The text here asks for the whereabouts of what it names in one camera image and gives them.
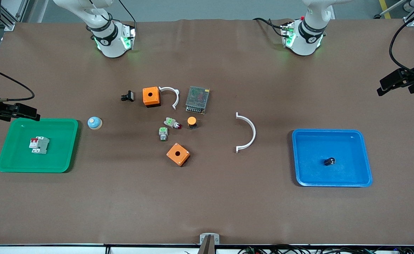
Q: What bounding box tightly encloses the black left base cable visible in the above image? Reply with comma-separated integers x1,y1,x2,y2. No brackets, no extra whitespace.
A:
253,18,288,37

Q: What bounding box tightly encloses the metal mesh power supply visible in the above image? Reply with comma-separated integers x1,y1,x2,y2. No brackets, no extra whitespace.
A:
185,86,210,115

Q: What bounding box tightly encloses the small white curved clamp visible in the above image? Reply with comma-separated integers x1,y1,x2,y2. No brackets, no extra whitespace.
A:
159,86,180,110

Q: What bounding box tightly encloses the green plastic tray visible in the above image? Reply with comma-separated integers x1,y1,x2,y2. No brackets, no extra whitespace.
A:
0,118,79,173

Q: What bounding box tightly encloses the blue dome buzzer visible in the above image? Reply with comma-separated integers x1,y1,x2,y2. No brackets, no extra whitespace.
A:
87,116,103,130

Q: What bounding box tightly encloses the black right base cable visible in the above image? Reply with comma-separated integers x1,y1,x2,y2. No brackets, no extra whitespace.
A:
117,0,137,28

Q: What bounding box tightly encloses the white red circuit breaker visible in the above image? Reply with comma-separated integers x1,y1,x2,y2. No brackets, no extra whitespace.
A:
29,136,50,155

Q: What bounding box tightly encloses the orange button box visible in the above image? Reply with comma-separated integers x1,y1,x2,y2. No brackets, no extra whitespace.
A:
166,143,190,167
142,86,161,108

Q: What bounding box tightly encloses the dark camera mount pole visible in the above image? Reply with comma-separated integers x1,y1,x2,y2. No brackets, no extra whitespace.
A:
196,235,217,254

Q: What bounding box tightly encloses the blue plastic tray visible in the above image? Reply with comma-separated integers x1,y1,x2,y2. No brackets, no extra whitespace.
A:
292,129,373,187

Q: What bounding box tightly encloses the red tip indicator lamp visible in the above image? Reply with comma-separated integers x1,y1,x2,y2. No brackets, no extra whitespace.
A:
164,117,182,129

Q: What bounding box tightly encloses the large white curved clamp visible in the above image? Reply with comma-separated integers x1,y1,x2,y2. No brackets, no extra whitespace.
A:
236,112,257,153

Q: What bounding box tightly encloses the black base cable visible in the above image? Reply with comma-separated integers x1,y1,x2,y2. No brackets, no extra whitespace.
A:
253,18,288,37
117,0,137,28

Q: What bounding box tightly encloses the grey metal bracket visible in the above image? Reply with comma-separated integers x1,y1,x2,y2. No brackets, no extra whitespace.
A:
199,233,220,246

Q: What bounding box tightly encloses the brown table mat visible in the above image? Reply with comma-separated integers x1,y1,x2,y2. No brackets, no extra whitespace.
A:
0,18,414,246

